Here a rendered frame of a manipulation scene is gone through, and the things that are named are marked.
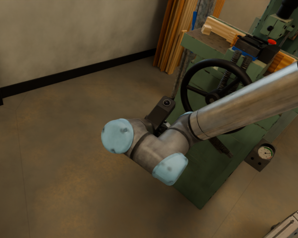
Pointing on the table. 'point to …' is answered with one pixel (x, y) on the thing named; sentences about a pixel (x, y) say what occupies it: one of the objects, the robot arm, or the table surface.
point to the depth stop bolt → (287, 34)
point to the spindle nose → (287, 8)
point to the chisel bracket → (275, 21)
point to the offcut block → (206, 29)
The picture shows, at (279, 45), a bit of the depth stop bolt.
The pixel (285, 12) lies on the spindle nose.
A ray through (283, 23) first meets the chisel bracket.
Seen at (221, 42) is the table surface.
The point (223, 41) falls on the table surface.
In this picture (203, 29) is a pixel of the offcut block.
